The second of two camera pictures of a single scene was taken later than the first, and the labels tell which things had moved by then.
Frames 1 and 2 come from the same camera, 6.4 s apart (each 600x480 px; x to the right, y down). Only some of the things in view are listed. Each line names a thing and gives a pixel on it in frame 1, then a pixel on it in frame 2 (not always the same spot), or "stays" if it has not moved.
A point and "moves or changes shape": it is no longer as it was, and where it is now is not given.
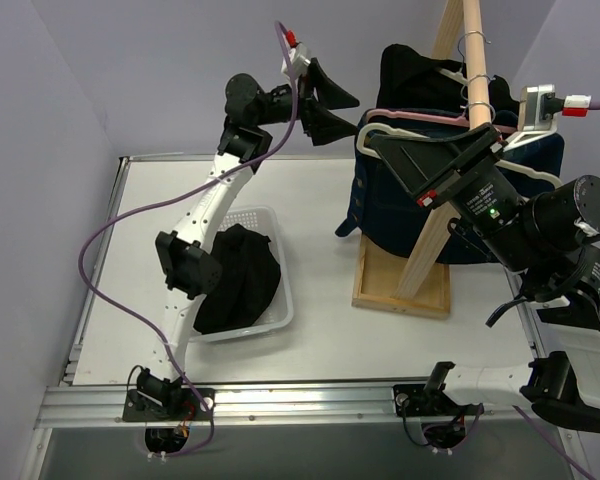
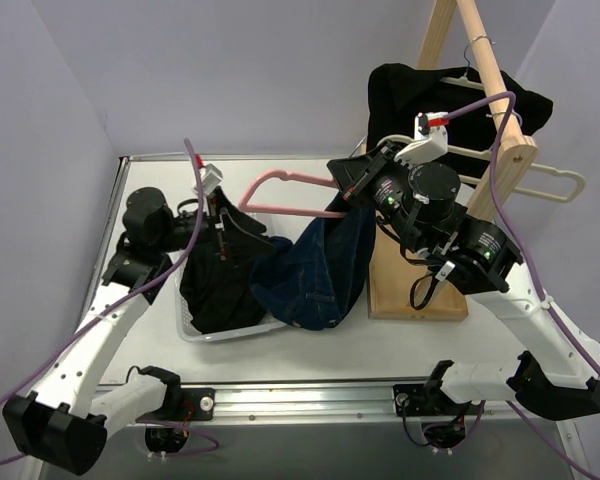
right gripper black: x=458 y=167 to x=363 y=175
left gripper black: x=305 y=98 to x=218 y=229
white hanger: x=459 y=75 to x=463 y=81
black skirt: x=251 y=274 stays
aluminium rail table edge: x=99 y=407 stays
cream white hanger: x=362 y=147 moves or changes shape
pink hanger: x=464 y=121 to x=245 y=205
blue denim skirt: x=393 y=224 to x=314 y=279
